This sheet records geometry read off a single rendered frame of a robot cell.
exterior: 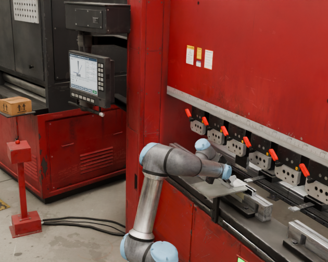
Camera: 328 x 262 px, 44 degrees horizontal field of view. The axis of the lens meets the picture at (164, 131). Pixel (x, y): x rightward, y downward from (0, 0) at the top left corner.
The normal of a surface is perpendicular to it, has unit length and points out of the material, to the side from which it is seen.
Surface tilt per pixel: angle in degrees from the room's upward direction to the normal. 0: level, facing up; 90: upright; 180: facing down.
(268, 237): 0
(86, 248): 0
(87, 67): 90
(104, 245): 0
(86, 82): 90
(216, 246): 90
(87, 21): 90
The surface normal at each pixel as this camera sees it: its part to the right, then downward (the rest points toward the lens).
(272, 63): -0.88, 0.11
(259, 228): 0.04, -0.95
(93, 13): -0.70, 0.20
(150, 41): 0.47, 0.29
